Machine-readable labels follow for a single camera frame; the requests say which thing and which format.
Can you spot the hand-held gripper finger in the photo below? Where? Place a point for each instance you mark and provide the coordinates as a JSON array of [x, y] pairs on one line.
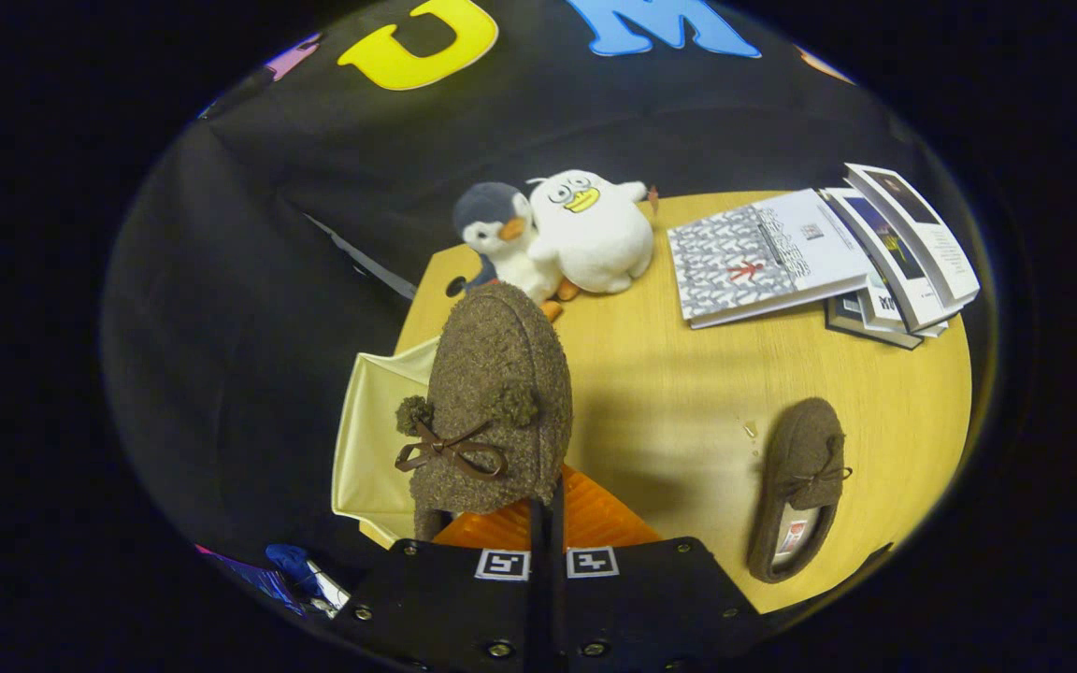
[[559, 579], [537, 579]]

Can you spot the brown fuzzy slipper shoe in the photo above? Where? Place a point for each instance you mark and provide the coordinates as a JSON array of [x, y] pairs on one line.
[[501, 374], [810, 449]]

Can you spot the beige fabric storage box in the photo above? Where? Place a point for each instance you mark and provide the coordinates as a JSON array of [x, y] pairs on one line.
[[370, 449]]

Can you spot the blue object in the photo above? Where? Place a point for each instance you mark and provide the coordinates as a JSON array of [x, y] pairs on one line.
[[291, 561]]

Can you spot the colourful screen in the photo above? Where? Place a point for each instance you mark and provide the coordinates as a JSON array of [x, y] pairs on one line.
[[253, 579]]

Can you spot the grey penguin plush toy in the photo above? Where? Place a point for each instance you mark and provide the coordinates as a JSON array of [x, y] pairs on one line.
[[501, 248]]

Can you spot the white duck plush toy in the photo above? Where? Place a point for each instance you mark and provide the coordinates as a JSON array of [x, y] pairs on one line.
[[595, 243]]

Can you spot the grey patterned book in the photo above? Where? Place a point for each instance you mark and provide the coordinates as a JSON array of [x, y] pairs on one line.
[[744, 262]]

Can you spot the dark cover book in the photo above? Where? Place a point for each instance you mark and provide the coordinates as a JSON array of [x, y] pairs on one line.
[[847, 320]]

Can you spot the white book black lettering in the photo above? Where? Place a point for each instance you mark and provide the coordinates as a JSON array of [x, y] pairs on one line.
[[880, 304]]

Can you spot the white book dark picture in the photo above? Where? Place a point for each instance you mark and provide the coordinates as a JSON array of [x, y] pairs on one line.
[[931, 243]]

